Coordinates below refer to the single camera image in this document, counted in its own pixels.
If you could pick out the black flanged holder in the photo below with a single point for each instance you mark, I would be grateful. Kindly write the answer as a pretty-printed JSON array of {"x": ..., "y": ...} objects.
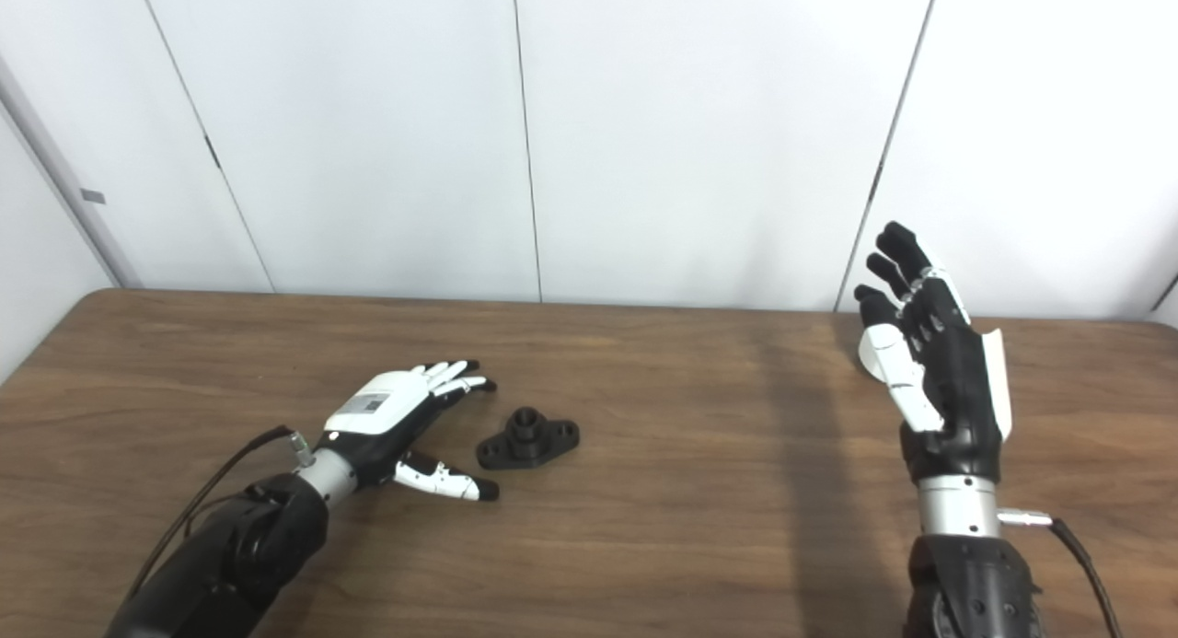
[{"x": 552, "y": 435}]

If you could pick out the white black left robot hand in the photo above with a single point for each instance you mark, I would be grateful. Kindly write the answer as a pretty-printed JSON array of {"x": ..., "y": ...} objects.
[{"x": 377, "y": 412}]

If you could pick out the small gray wall tag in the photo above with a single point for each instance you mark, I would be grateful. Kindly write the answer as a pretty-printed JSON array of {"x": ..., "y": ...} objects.
[{"x": 92, "y": 196}]

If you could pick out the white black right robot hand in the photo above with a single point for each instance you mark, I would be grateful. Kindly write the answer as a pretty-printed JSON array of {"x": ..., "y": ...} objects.
[{"x": 957, "y": 380}]

